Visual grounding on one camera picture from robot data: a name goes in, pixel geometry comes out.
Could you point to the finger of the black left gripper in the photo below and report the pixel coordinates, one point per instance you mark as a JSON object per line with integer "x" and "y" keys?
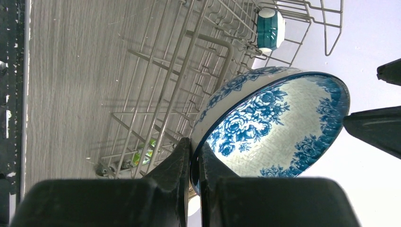
{"x": 390, "y": 72}
{"x": 380, "y": 128}

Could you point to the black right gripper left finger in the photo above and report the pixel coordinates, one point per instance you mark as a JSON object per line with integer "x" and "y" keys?
{"x": 159, "y": 199}

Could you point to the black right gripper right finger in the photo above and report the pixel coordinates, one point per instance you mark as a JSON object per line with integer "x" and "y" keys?
{"x": 228, "y": 200}

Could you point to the white bowl blue floral pattern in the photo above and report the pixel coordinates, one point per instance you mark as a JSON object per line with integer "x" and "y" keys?
{"x": 268, "y": 122}

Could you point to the teal white bowl back left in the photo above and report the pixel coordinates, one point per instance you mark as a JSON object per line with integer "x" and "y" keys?
{"x": 270, "y": 30}

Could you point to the grey wire dish rack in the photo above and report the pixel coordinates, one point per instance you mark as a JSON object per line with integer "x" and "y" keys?
{"x": 179, "y": 52}

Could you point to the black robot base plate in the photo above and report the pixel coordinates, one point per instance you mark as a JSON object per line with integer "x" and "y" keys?
{"x": 12, "y": 39}

